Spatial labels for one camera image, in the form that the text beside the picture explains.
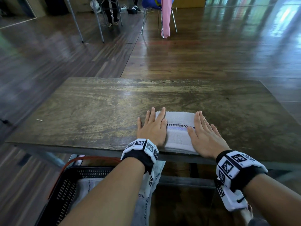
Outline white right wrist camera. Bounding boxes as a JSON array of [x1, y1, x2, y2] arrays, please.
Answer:
[[215, 180, 249, 212]]

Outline person's left hand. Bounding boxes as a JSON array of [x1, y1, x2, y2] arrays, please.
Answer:
[[137, 107, 168, 148]]

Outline person's right forearm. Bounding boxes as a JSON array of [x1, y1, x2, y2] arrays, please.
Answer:
[[243, 173, 301, 226]]

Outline pink cloth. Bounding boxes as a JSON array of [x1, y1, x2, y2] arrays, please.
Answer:
[[161, 0, 173, 39]]

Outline grey terry towel checkered stripe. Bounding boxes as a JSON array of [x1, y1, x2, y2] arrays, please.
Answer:
[[70, 177, 104, 210]]

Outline yellow wooden door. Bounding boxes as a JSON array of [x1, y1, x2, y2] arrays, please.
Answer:
[[174, 0, 207, 8]]

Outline light grey smooth towel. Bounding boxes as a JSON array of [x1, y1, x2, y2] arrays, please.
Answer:
[[155, 111, 199, 155]]

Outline black plastic mesh basket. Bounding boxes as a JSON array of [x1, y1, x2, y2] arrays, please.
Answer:
[[35, 166, 116, 226]]

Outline blue chair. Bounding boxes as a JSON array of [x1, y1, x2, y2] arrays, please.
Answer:
[[141, 0, 178, 35]]

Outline person's right hand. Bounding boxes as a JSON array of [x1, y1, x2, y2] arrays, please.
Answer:
[[187, 111, 232, 160]]

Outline person's bare foot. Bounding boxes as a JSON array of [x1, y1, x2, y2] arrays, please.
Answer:
[[240, 204, 254, 225]]

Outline white floor fan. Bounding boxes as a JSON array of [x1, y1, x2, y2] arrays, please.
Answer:
[[90, 0, 102, 13]]

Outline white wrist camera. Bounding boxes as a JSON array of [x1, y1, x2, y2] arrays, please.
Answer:
[[143, 170, 156, 198], [215, 180, 249, 212]]

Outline black tape strip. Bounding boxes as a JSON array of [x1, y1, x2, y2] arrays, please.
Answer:
[[18, 153, 32, 167]]

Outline grey folding table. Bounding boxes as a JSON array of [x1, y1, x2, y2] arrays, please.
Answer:
[[65, 0, 123, 43]]

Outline black left wrist marker band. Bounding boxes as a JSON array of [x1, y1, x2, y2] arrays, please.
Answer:
[[120, 138, 159, 175]]

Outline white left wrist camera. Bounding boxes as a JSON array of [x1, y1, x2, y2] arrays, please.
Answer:
[[143, 170, 156, 198]]

